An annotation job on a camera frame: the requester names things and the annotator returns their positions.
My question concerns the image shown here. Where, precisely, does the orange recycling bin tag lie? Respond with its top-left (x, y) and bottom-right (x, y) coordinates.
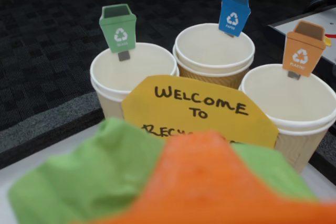
top-left (282, 20), bottom-right (327, 80)

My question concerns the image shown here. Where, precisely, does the blue recycling bin tag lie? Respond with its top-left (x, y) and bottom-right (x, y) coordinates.
top-left (218, 0), bottom-right (250, 38)

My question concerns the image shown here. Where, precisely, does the green paper-wrapped rubbish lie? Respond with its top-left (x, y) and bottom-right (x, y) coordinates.
top-left (7, 118), bottom-right (320, 224)

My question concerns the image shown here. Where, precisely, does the yellow welcome sign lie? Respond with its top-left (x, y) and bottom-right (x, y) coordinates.
top-left (121, 74), bottom-right (279, 148)

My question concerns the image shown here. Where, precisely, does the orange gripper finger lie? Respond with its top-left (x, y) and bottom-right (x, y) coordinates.
top-left (70, 208), bottom-right (140, 224)
top-left (133, 131), bottom-right (336, 224)

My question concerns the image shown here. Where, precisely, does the paper cup with blue tag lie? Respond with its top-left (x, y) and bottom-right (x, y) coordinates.
top-left (172, 23), bottom-right (256, 90)

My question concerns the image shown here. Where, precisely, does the green recycling bin tag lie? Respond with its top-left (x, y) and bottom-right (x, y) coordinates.
top-left (98, 4), bottom-right (137, 62)

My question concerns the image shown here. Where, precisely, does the paper cup with orange tag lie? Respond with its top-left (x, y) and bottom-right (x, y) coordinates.
top-left (238, 63), bottom-right (336, 175)

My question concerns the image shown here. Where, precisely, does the paper cup with green tag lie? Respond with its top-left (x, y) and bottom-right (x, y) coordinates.
top-left (90, 42), bottom-right (180, 120)

